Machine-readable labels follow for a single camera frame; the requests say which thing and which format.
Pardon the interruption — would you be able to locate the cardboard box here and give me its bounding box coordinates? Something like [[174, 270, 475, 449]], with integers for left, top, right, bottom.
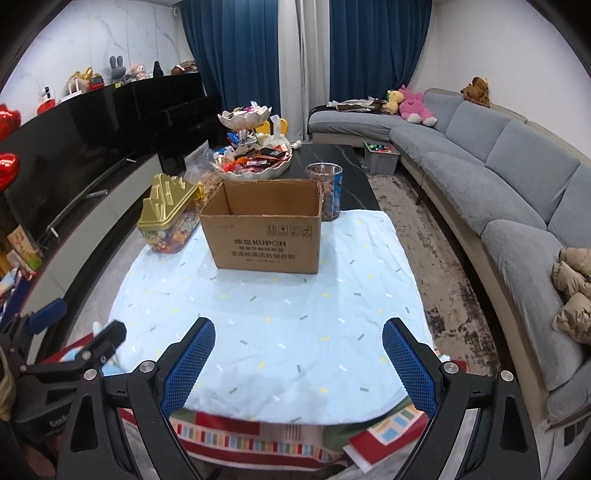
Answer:
[[199, 179, 323, 275]]

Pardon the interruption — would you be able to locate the clear bag of peanuts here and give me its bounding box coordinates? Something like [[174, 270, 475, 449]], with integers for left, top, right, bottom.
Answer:
[[185, 148, 222, 195]]

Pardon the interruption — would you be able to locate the grey storage bin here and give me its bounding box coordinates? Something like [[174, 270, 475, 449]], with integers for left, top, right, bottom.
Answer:
[[362, 141, 400, 175]]

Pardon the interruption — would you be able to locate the patterned floor rug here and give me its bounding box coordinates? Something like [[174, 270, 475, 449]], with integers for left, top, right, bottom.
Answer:
[[355, 159, 502, 370]]

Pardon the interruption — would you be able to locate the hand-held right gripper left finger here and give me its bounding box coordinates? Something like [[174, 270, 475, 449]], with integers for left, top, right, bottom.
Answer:
[[55, 316, 217, 480]]

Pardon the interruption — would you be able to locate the tiered shell snack bowl stand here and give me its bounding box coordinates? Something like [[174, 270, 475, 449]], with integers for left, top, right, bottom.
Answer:
[[210, 105, 295, 182]]

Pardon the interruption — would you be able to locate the black television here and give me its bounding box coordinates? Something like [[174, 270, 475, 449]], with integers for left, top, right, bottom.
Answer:
[[0, 95, 160, 232]]

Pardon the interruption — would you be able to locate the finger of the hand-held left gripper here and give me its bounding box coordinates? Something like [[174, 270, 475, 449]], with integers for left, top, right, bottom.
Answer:
[[21, 320, 127, 388], [0, 298, 68, 370]]

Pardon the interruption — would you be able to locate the gold lid candy container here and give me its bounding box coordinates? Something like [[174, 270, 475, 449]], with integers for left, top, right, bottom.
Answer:
[[137, 173, 204, 254]]

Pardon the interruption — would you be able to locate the tan plush toy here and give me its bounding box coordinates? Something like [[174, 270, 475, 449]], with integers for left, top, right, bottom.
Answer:
[[551, 247, 591, 344]]

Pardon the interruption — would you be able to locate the large pile of snack packets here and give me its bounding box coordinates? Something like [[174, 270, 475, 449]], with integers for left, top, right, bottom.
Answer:
[[212, 143, 291, 172]]

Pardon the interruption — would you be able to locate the brown plush bear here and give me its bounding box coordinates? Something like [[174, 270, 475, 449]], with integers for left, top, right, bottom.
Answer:
[[462, 77, 491, 108]]

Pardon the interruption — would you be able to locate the dark cloth heap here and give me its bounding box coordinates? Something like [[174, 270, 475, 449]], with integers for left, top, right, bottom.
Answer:
[[328, 97, 386, 113]]

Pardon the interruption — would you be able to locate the blue curtain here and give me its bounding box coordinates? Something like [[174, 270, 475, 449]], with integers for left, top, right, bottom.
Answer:
[[178, 0, 282, 123], [329, 0, 432, 104]]

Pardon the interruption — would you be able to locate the white television cabinet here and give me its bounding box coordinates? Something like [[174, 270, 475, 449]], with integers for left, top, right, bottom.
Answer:
[[0, 152, 162, 324]]

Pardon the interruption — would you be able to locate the red white toy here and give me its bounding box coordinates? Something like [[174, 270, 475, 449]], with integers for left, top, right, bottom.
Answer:
[[62, 67, 105, 100]]

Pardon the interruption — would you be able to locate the colourful striped play mat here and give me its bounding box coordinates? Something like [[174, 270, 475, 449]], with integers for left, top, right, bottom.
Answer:
[[117, 397, 467, 480]]

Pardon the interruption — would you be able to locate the colourful packages heap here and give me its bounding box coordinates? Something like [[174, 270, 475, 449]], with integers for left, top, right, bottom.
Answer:
[[0, 225, 44, 324]]

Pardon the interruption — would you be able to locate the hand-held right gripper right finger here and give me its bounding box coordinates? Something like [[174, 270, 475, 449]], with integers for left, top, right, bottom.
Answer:
[[382, 318, 541, 480]]

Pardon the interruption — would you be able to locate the black piano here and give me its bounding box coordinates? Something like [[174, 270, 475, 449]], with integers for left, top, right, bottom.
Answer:
[[113, 71, 222, 174]]

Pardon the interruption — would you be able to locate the white sheer curtain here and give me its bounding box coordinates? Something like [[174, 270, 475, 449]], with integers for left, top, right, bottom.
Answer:
[[277, 0, 331, 134]]

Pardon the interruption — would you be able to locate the grey rabbit plush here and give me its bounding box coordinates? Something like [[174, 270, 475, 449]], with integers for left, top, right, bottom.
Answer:
[[108, 55, 127, 85]]

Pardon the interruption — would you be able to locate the pink plush toy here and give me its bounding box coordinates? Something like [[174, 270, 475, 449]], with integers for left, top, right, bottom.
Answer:
[[398, 84, 438, 127]]

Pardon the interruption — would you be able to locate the clear jar of brown nuts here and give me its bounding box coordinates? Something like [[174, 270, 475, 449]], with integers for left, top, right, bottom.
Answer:
[[306, 162, 344, 222]]

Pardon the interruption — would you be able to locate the black marble coffee table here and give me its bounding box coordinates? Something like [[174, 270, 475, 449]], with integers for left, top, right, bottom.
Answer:
[[185, 143, 382, 222]]

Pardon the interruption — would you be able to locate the red heart balloon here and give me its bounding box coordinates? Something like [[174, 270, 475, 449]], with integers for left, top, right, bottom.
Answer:
[[0, 154, 21, 190], [0, 104, 21, 139]]

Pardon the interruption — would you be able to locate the light blue patterned cloth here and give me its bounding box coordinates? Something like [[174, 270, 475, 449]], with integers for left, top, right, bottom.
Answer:
[[108, 209, 435, 425]]

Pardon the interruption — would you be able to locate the grey sectional sofa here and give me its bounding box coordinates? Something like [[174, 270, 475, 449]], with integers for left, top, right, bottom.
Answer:
[[307, 89, 591, 425]]

